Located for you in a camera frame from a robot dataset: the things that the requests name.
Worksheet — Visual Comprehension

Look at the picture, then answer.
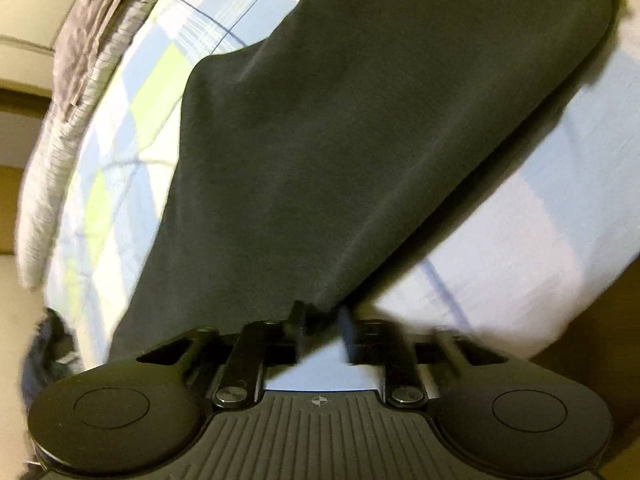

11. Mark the white folded quilt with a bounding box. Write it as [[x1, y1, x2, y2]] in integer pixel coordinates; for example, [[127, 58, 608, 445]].
[[14, 0, 157, 289]]

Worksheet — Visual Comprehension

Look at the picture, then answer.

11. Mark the navy blue garment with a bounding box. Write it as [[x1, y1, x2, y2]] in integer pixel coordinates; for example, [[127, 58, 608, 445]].
[[20, 308, 84, 412]]

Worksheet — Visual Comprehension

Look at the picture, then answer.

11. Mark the checked bed sheet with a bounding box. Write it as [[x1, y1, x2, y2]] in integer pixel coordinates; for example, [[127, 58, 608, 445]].
[[44, 0, 639, 367]]

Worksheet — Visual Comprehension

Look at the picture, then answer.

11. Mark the dark grey garment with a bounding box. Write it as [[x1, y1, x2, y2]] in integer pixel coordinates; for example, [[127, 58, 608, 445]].
[[110, 0, 617, 360]]

